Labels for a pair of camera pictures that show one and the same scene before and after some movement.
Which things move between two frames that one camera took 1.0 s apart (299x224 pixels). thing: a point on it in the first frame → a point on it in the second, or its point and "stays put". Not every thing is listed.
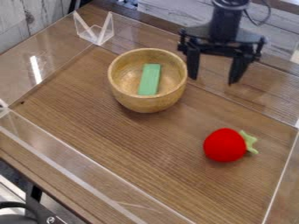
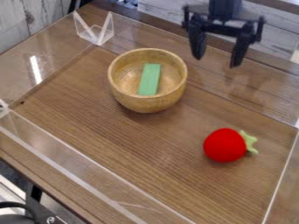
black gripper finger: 238,66 → 243,40
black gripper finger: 192,62 → 198,30
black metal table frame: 35,210 stays put
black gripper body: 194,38 → 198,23
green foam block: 150,78 stays put
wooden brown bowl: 126,72 stays put
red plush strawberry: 227,144 stays put
